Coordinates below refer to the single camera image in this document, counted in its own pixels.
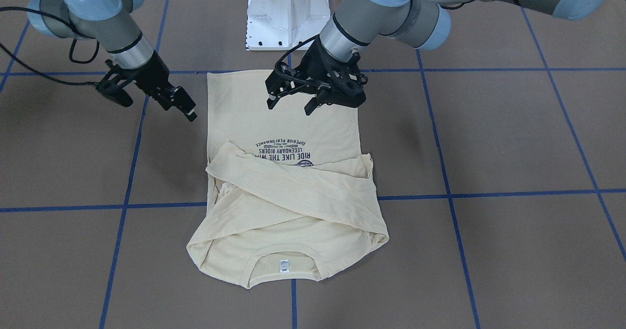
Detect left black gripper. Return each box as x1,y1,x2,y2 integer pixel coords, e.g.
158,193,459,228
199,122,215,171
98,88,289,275
266,36,368,110

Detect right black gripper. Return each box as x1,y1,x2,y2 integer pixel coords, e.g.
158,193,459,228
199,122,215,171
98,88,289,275
96,51,197,122

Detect beige long-sleeve printed shirt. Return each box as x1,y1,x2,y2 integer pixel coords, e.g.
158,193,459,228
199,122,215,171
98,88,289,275
186,70,389,289

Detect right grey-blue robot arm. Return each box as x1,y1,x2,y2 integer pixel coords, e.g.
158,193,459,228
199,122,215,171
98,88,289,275
28,0,197,121

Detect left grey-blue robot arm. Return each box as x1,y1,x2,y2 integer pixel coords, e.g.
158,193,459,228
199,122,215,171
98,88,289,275
265,0,606,115

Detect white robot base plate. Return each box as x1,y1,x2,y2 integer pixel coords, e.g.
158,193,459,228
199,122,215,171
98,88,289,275
246,0,331,51

